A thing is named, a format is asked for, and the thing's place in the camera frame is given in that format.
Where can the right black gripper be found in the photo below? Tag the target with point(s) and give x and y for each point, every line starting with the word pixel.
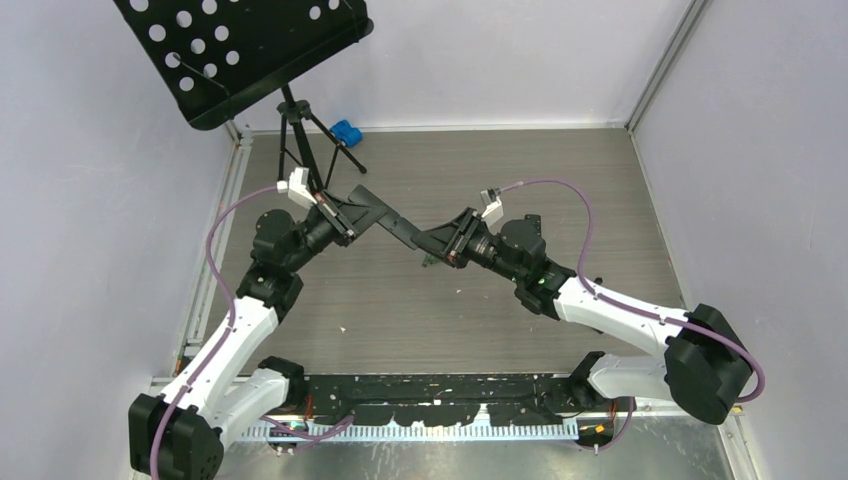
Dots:
pixel 453 239

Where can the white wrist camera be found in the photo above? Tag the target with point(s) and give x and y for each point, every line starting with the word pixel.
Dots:
pixel 493 209
pixel 296 188

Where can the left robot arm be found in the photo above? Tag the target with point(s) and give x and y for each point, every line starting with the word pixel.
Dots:
pixel 184 431

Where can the black tripod stand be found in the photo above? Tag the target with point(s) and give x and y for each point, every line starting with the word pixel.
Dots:
pixel 294 142

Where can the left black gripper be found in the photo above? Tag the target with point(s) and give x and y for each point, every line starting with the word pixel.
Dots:
pixel 331 212

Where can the black perforated music stand desk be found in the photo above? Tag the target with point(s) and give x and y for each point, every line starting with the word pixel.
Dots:
pixel 218 58

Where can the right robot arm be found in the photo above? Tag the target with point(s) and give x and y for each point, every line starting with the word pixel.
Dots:
pixel 693 358

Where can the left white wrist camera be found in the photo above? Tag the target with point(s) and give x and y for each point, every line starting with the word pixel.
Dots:
pixel 296 188

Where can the black remote control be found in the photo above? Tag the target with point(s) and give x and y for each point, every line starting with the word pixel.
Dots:
pixel 390 220

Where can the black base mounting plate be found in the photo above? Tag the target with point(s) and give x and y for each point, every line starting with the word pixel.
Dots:
pixel 437 400

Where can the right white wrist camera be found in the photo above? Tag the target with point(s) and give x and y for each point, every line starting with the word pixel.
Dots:
pixel 493 209

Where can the dark green battery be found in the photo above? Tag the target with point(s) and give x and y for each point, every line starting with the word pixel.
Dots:
pixel 430 261

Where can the blue plastic object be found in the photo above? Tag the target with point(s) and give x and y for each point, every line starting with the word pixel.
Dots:
pixel 346 133

